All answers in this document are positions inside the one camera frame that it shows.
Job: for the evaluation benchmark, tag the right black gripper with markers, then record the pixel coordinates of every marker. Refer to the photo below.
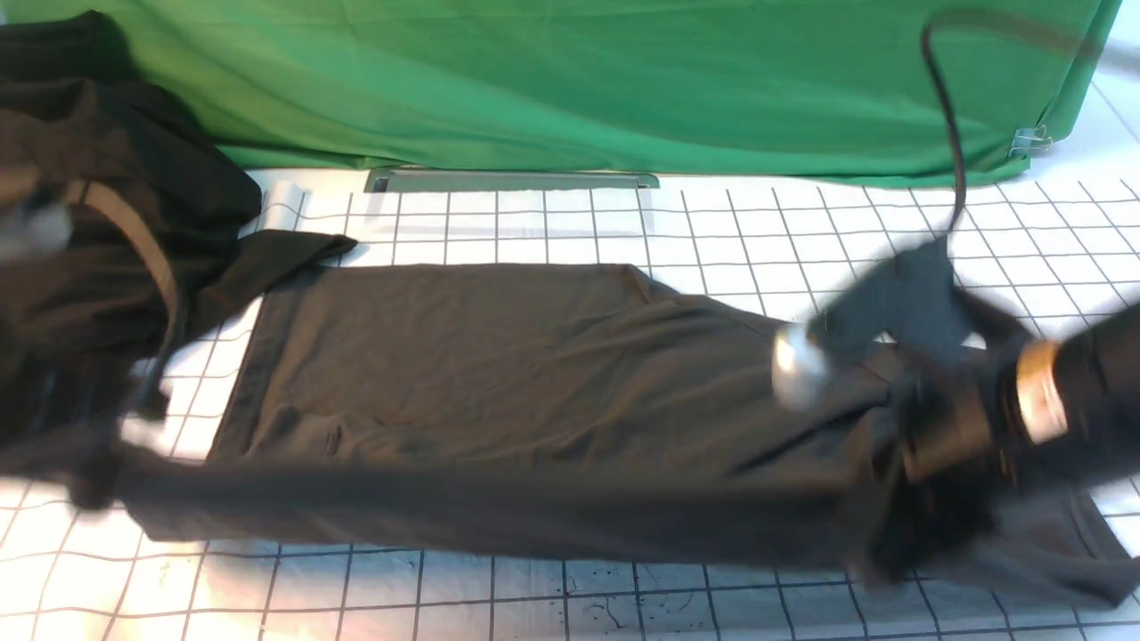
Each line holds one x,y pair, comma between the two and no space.
957,457

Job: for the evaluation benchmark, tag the gray long-sleeve top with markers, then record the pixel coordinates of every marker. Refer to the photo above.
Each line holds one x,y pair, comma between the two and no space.
574,412

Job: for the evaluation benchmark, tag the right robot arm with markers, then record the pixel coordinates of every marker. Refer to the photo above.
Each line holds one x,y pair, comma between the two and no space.
1032,422

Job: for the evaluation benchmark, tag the white grid-pattern mat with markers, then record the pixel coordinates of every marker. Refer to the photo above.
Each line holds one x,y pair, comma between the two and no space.
1060,253

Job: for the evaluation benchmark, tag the green backdrop cloth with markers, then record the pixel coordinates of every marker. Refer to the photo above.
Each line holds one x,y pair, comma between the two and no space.
835,90

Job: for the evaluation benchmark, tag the pile of dark clothes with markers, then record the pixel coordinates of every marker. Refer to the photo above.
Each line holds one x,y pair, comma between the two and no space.
117,211

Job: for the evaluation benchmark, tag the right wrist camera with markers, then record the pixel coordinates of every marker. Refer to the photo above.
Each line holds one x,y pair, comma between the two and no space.
911,297

